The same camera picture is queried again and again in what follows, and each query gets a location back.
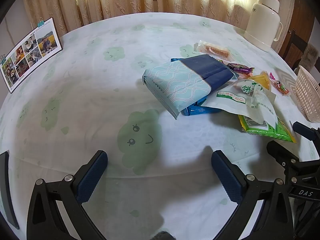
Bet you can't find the photo collage board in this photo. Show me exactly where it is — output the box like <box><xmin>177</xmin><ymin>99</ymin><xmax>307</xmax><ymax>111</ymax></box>
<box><xmin>0</xmin><ymin>17</ymin><xmax>63</xmax><ymax>94</ymax></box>

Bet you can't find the light blue and navy packet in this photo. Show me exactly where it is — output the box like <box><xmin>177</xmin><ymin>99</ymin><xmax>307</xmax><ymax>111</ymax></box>
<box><xmin>142</xmin><ymin>54</ymin><xmax>234</xmax><ymax>120</ymax></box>

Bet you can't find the white pastry packet green print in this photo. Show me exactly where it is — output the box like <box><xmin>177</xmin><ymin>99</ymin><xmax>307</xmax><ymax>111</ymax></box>
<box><xmin>200</xmin><ymin>79</ymin><xmax>278</xmax><ymax>130</ymax></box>

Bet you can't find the clear-wrapped brown cake bar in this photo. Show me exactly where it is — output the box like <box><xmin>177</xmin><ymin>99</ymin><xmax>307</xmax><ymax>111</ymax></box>
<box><xmin>195</xmin><ymin>41</ymin><xmax>232</xmax><ymax>60</ymax></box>

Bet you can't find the green snack packet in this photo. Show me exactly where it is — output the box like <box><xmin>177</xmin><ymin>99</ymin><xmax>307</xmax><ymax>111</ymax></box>
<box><xmin>237</xmin><ymin>114</ymin><xmax>297</xmax><ymax>143</ymax></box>

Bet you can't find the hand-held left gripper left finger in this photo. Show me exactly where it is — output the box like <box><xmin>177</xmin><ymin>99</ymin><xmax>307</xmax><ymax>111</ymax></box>
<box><xmin>26</xmin><ymin>150</ymin><xmax>108</xmax><ymax>240</ymax></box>

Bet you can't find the red candy packet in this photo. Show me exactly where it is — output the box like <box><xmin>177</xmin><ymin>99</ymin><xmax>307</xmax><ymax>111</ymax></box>
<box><xmin>269</xmin><ymin>72</ymin><xmax>290</xmax><ymax>96</ymax></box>

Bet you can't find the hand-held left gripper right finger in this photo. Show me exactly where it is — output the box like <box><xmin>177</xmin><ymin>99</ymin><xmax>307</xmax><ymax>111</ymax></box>
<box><xmin>211</xmin><ymin>150</ymin><xmax>294</xmax><ymax>240</ymax></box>

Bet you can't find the white tablecloth green cloud print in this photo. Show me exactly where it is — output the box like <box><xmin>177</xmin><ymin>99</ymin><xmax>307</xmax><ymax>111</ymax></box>
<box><xmin>0</xmin><ymin>12</ymin><xmax>320</xmax><ymax>240</ymax></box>

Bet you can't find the brown wooden door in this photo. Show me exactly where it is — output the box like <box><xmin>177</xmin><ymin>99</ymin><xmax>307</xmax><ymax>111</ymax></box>
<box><xmin>277</xmin><ymin>0</ymin><xmax>315</xmax><ymax>63</ymax></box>

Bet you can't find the bright blue snack packet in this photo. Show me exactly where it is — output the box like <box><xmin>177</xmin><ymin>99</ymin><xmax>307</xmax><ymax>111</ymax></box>
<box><xmin>171</xmin><ymin>57</ymin><xmax>223</xmax><ymax>117</ymax></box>

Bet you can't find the purple candy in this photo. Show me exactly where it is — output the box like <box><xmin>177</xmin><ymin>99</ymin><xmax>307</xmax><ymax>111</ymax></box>
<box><xmin>226</xmin><ymin>62</ymin><xmax>255</xmax><ymax>75</ymax></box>

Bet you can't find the cream plastic basket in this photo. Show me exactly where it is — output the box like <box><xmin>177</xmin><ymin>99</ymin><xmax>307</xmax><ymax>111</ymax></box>
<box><xmin>294</xmin><ymin>65</ymin><xmax>320</xmax><ymax>123</ymax></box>

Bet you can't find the grey furry chair cushion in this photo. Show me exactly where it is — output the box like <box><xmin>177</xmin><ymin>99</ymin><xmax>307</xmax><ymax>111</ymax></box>
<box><xmin>300</xmin><ymin>42</ymin><xmax>320</xmax><ymax>75</ymax></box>

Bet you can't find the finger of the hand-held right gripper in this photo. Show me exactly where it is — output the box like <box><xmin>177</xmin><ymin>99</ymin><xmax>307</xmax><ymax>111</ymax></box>
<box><xmin>266</xmin><ymin>140</ymin><xmax>304</xmax><ymax>173</ymax></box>
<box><xmin>293</xmin><ymin>121</ymin><xmax>320</xmax><ymax>142</ymax></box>

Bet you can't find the white thermos jug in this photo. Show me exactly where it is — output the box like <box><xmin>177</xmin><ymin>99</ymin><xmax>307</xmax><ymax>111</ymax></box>
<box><xmin>244</xmin><ymin>0</ymin><xmax>284</xmax><ymax>53</ymax></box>

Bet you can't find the dark wooden chair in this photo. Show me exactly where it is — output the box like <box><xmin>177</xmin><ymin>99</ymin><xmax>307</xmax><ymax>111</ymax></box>
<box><xmin>282</xmin><ymin>29</ymin><xmax>320</xmax><ymax>75</ymax></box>

